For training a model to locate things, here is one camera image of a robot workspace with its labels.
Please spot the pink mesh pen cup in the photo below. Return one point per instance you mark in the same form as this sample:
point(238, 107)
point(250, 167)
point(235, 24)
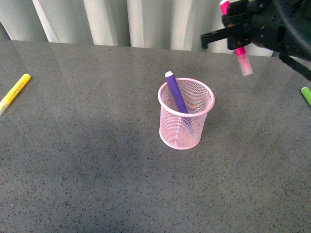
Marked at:
point(179, 130)

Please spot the purple marker pen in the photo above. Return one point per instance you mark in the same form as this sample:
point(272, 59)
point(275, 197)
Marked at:
point(178, 99)

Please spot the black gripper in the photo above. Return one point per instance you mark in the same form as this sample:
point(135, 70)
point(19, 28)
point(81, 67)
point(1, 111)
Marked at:
point(283, 26)

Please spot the grey pleated curtain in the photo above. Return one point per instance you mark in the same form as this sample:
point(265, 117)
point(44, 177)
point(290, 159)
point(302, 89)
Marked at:
point(157, 24)

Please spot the yellow highlighter pen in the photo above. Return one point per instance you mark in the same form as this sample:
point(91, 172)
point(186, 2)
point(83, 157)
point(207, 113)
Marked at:
point(14, 91)

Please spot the pink highlighter pen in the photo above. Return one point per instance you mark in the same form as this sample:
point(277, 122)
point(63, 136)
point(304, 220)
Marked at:
point(241, 54)

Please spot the green highlighter pen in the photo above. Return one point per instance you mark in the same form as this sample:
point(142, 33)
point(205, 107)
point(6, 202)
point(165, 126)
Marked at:
point(306, 93)

